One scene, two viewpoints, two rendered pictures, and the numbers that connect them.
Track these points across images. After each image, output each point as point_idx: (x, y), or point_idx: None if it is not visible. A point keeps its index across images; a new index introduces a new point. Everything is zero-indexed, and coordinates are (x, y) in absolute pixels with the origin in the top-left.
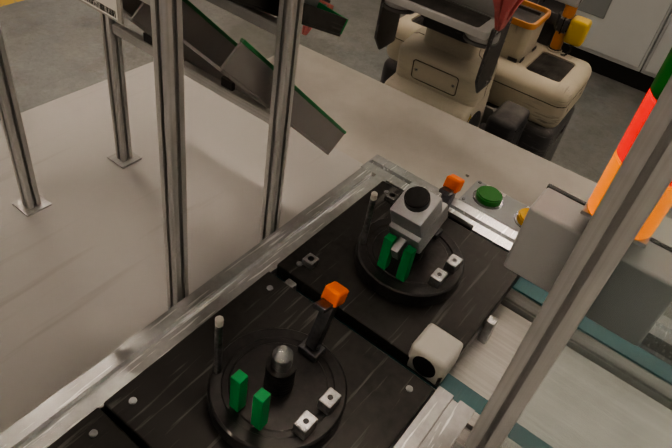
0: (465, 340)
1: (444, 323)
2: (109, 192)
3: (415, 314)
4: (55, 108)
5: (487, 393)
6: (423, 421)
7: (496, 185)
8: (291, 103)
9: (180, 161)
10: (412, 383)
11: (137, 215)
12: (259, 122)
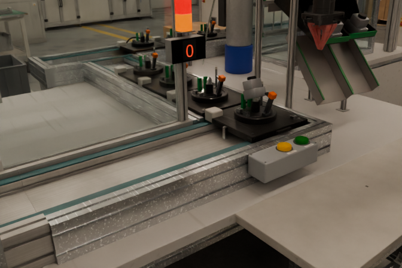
0: (216, 119)
1: (225, 118)
2: (320, 107)
3: (230, 114)
4: (371, 100)
5: (204, 138)
6: (193, 113)
7: (359, 195)
8: (291, 57)
9: (256, 48)
10: (204, 110)
11: (308, 111)
12: (388, 133)
